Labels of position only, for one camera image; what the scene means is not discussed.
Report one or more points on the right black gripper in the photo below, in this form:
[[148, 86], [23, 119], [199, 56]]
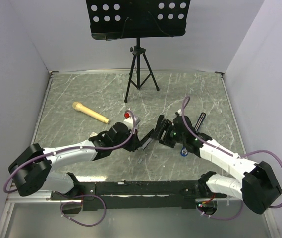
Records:
[[168, 125]]

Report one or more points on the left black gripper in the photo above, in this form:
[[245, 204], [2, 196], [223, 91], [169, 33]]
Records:
[[135, 142]]

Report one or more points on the black stapler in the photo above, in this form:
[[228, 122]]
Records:
[[146, 139]]

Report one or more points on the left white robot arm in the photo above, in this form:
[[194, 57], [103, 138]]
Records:
[[35, 169]]

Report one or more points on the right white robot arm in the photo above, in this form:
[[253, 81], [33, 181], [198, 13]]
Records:
[[253, 183]]

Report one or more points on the beige toy microphone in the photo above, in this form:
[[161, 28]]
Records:
[[81, 108]]

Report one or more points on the black music stand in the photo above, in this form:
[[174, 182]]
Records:
[[137, 19]]

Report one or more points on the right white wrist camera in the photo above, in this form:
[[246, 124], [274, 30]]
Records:
[[178, 113]]

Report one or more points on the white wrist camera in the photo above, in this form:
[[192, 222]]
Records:
[[178, 113], [131, 121]]

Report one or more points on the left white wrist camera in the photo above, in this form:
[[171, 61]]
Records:
[[131, 121]]

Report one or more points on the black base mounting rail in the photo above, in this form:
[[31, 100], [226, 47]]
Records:
[[137, 194]]

